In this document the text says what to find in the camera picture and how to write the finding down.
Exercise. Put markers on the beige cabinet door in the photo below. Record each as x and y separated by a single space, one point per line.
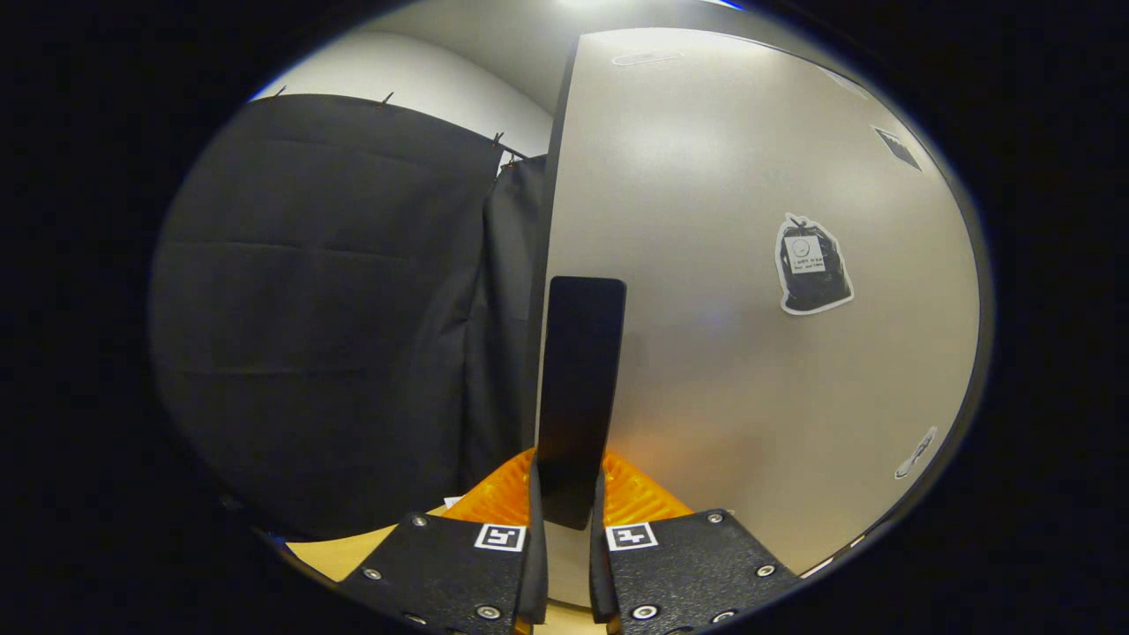
723 397

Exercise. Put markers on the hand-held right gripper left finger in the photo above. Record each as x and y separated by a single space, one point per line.
441 564

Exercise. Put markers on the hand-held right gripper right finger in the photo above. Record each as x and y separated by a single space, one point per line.
688 564

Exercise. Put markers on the black backdrop cloth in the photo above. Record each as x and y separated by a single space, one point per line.
335 309

